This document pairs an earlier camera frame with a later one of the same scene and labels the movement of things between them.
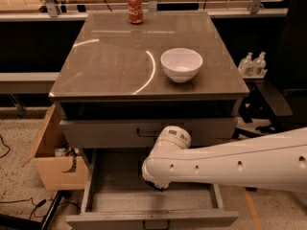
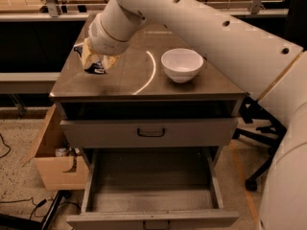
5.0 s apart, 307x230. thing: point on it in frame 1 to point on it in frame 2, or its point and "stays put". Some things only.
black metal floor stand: [20, 222] stays put
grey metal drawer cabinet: [128, 77] stays put
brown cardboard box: [59, 167] stays put
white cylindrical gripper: [153, 179] to [103, 39]
